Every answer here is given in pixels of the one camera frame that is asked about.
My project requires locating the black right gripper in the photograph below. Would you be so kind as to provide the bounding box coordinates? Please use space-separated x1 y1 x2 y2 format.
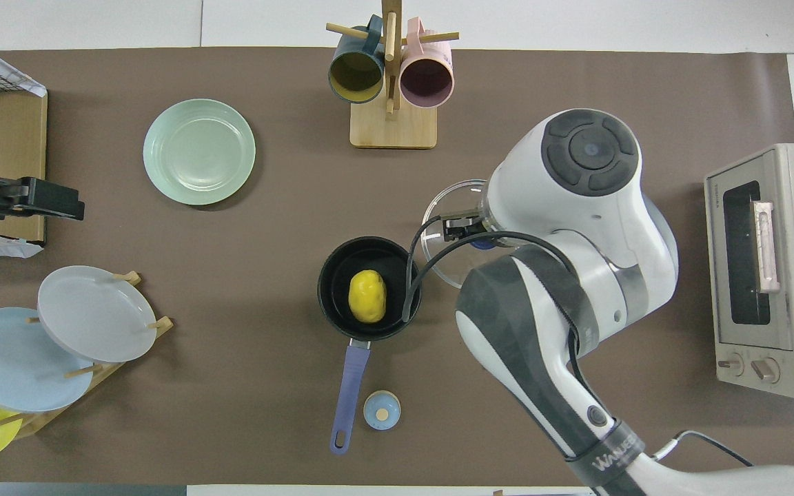
442 210 489 242

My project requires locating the glass lid blue knob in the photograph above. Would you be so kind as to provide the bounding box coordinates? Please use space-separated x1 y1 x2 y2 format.
421 179 502 290

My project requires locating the yellow potato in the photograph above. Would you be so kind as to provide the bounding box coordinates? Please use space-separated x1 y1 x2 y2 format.
348 269 387 323

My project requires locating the grey plate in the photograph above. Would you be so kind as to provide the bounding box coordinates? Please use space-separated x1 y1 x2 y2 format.
37 265 159 364

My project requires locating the light green plate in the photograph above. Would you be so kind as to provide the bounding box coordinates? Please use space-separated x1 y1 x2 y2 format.
143 99 257 206

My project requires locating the light blue plate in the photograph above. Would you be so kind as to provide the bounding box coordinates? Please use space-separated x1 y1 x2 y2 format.
0 307 94 413

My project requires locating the wooden plate rack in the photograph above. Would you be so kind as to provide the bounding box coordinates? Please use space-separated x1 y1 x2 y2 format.
0 271 174 442

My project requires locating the wooden shelf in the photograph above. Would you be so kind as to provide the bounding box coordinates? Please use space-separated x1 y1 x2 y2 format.
0 52 48 243

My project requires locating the wooden mug tree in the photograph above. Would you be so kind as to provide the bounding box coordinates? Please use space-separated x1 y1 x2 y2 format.
325 0 460 149

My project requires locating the pink mug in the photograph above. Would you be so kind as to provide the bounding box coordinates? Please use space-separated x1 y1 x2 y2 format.
399 17 455 109

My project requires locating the dark blue mug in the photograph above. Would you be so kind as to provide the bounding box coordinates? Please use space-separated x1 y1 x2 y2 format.
328 15 386 105

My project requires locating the small blue round shaker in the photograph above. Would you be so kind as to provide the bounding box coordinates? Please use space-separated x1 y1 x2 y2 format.
363 390 402 431

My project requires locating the brown table mat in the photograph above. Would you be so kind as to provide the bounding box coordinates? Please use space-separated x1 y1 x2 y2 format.
0 47 794 486

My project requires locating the black pot purple handle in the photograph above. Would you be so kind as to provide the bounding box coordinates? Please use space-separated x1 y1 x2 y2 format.
317 236 423 455

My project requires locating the black wire basket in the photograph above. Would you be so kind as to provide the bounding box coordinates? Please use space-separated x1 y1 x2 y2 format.
0 59 34 94

